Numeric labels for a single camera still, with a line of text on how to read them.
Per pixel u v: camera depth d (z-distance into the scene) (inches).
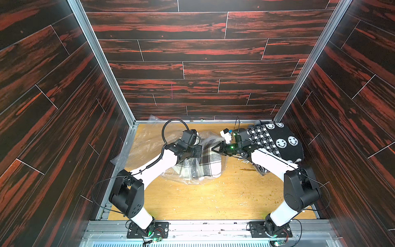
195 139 26.6
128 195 17.2
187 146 25.7
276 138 36.1
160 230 28.8
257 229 28.9
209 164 32.9
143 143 41.2
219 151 30.8
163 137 28.2
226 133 32.2
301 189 18.0
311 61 33.1
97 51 31.5
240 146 27.4
